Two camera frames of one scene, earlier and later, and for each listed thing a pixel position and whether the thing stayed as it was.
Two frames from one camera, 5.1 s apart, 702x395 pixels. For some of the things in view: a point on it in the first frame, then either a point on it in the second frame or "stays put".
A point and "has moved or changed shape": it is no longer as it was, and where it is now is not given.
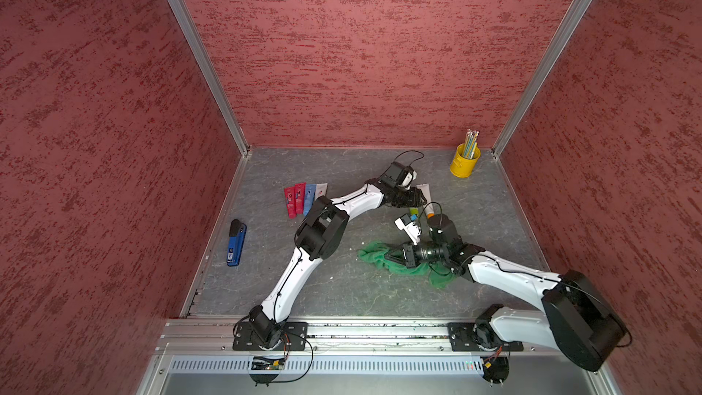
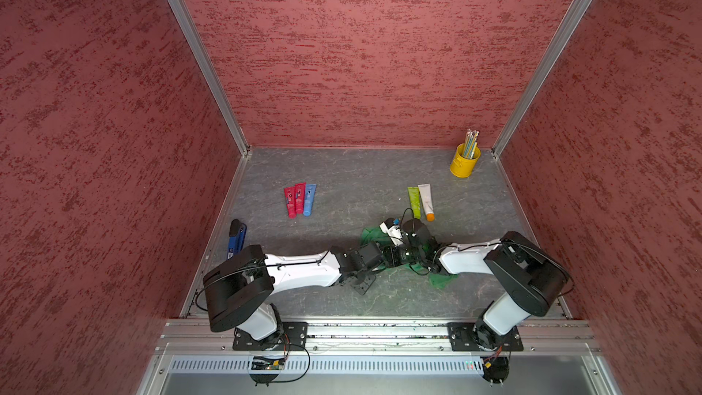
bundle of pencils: [471, 141] stays put
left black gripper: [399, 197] → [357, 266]
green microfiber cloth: [378, 252] has moved or changed shape
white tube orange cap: [429, 206] stays put
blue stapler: [236, 240] stays put
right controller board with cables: [495, 368] stays put
